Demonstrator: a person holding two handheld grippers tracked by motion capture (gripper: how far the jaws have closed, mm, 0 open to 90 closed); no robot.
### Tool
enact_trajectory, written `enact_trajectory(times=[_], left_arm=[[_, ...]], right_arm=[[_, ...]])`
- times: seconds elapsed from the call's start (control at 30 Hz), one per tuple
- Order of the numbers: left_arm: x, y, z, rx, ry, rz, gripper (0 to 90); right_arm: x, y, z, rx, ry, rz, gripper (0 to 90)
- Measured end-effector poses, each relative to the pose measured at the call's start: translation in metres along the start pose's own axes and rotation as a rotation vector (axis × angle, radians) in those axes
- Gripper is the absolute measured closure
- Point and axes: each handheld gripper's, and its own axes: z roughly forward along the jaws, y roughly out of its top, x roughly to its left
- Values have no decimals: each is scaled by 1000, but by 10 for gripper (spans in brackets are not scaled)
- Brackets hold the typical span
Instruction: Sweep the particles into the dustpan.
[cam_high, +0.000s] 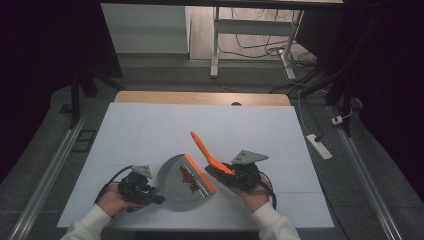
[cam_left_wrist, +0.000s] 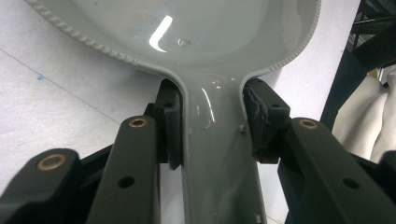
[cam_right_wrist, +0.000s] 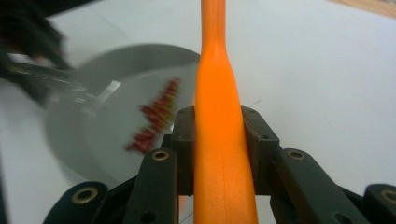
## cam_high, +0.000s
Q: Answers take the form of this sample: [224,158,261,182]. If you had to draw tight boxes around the black floor frame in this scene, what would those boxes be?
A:
[71,129,98,154]

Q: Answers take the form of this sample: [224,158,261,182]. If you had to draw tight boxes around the pile of red crumbs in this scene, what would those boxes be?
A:
[179,165,200,194]

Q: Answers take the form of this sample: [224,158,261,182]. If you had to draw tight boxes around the black floor cables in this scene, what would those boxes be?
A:
[218,8,321,96]

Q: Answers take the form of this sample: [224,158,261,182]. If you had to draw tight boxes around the white sheet on table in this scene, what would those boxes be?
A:
[56,102,335,231]

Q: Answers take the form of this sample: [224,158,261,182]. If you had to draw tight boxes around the white cabinet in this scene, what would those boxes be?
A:
[100,3,192,54]

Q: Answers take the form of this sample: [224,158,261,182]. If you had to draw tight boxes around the white power strip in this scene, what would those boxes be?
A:
[306,133,334,161]

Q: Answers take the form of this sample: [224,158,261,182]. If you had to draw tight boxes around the black stand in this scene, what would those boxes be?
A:
[59,66,126,129]
[289,66,355,138]

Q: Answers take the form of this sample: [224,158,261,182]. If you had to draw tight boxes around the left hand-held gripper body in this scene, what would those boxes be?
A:
[117,164,159,206]

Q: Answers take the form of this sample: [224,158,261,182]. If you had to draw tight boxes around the person's right hand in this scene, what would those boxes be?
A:
[233,174,273,214]

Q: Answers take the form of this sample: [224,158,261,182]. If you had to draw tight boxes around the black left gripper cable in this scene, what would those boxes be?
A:
[94,165,135,205]

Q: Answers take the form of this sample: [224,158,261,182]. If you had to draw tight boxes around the grey dustpan with orange edge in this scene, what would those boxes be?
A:
[156,153,218,212]

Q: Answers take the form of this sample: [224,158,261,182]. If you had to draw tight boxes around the white cable of power strip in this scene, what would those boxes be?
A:
[297,89,311,136]

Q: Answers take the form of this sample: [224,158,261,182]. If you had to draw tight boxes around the person's left hand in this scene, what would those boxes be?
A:
[96,182,141,218]

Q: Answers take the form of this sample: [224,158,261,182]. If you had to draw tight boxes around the metal floor rail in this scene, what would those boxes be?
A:
[8,111,89,240]
[328,105,404,240]

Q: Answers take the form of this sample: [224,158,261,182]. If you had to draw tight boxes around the white desk frame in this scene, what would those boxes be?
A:
[209,6,305,81]

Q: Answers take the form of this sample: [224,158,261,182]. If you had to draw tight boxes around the dark curtain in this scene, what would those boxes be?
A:
[296,0,424,204]
[0,0,123,184]

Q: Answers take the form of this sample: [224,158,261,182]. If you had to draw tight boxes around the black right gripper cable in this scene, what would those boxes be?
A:
[258,170,278,211]

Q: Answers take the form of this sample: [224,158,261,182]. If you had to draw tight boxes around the orange brush with dark bristles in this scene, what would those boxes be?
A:
[190,130,238,191]

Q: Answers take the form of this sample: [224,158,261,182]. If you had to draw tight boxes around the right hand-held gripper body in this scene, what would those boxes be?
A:
[229,149,270,192]

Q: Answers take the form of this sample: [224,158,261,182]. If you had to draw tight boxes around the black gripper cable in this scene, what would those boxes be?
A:
[258,170,278,211]
[94,165,135,205]

